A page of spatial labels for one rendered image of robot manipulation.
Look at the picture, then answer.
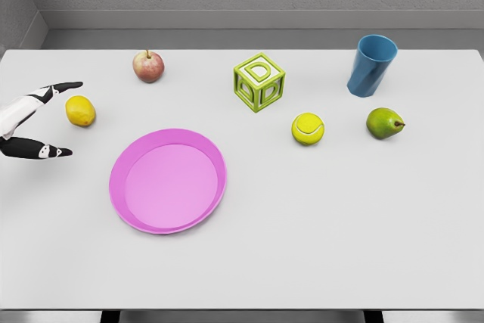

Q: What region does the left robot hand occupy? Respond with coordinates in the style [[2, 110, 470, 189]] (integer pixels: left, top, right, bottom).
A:
[[0, 81, 84, 163]]

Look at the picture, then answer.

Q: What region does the yellow lemon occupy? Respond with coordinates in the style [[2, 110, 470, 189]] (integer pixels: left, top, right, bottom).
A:
[[64, 95, 97, 127]]

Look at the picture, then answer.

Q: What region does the pink round plate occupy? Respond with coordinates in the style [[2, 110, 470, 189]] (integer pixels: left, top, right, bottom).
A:
[[108, 128, 228, 236]]

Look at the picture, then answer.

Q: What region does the red apple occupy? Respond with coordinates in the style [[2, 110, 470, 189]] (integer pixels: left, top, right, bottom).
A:
[[132, 49, 166, 84]]

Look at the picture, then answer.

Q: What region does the green letter block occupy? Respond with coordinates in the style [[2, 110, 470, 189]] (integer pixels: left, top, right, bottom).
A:
[[233, 52, 286, 114]]

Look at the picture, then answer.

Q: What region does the yellow-green tennis ball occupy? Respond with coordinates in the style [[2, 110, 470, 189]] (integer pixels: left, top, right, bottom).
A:
[[290, 112, 326, 147]]

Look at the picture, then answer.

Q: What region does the blue cup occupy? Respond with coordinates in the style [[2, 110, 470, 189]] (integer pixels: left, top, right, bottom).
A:
[[346, 34, 399, 98]]

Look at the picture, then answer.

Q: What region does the green pear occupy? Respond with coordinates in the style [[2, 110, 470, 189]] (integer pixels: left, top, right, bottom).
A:
[[365, 107, 406, 141]]

